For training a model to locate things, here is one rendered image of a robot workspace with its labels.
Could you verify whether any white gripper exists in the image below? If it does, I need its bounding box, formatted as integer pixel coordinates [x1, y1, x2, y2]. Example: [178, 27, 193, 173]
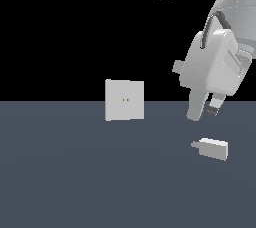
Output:
[171, 29, 252, 122]

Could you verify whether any white charger plug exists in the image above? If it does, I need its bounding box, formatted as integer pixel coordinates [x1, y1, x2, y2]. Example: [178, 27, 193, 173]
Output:
[190, 137, 230, 162]

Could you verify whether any dark grey gripper cable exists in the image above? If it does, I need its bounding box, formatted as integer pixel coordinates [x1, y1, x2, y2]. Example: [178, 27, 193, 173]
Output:
[201, 10, 232, 50]

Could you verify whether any white wall socket block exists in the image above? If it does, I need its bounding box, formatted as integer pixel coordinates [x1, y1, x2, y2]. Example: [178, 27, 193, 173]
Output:
[104, 78, 145, 122]

